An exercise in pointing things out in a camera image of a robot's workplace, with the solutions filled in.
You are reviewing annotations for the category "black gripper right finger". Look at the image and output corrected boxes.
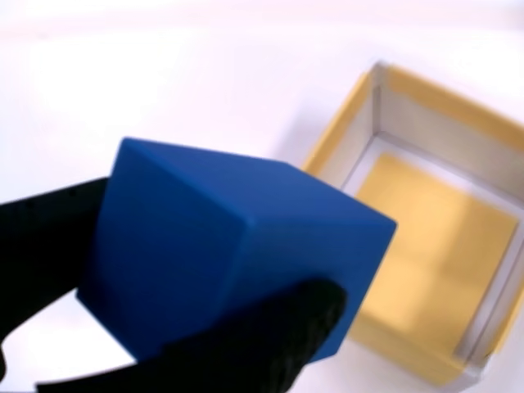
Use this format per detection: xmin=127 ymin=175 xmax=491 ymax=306
xmin=35 ymin=277 xmax=350 ymax=393

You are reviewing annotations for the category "yellow open box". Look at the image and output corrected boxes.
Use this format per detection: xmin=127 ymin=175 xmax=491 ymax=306
xmin=300 ymin=60 xmax=524 ymax=388

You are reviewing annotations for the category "blue cube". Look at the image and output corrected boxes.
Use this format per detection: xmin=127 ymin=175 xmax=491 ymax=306
xmin=76 ymin=137 xmax=400 ymax=364

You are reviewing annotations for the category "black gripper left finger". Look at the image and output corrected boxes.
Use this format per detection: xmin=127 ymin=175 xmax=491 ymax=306
xmin=0 ymin=176 xmax=110 ymax=378

